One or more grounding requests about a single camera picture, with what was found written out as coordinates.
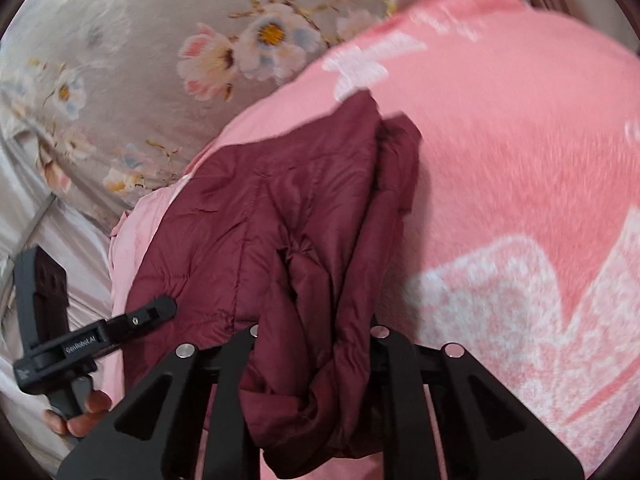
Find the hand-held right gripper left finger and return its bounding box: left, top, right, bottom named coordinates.
left=57, top=325, right=262, bottom=480

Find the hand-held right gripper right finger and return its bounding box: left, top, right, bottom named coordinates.
left=369, top=316, right=586, bottom=480

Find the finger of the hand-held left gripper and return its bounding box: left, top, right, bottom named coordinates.
left=97, top=296, right=179, bottom=355

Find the maroon puffer jacket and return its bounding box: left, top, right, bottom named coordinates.
left=125, top=91, right=425, bottom=480

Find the person's left hand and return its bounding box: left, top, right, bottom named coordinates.
left=47, top=389, right=114, bottom=439

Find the beige satin quilt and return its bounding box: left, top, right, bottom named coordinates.
left=0, top=127, right=127, bottom=471

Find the pink patterned blanket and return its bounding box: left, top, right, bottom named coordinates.
left=109, top=0, right=640, bottom=480

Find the grey floral bed sheet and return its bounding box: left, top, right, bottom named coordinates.
left=0, top=0, right=396, bottom=241

